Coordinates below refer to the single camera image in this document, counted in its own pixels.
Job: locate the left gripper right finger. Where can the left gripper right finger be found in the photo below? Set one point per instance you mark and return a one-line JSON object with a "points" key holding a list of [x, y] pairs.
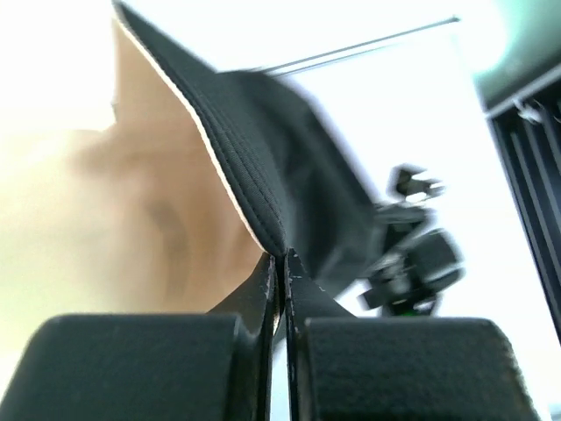
{"points": [[341, 367]]}

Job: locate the aluminium mounting rail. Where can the aluminium mounting rail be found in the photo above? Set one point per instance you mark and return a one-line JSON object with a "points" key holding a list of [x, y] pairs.
{"points": [[526, 129]]}

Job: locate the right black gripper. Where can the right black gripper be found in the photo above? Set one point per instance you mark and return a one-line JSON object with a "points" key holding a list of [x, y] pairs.
{"points": [[419, 262]]}

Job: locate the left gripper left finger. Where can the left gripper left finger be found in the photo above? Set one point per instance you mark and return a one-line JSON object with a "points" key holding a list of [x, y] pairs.
{"points": [[212, 366]]}

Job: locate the black and beige hat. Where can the black and beige hat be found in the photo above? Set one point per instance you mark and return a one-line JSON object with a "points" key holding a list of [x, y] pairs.
{"points": [[150, 182]]}

